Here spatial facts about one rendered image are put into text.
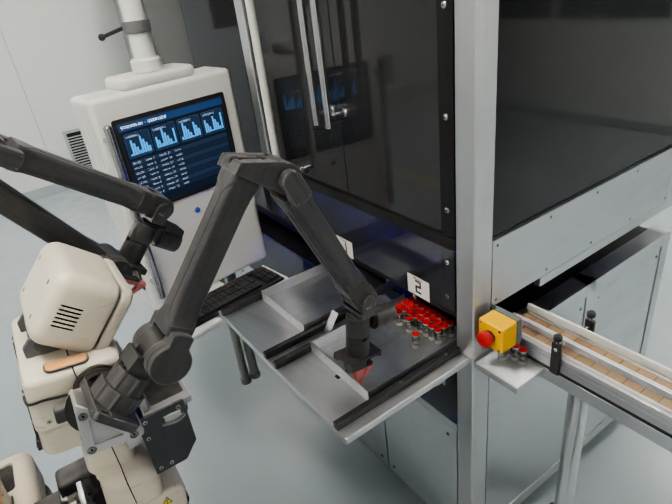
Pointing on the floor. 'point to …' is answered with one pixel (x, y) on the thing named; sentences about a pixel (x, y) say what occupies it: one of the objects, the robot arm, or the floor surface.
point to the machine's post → (474, 225)
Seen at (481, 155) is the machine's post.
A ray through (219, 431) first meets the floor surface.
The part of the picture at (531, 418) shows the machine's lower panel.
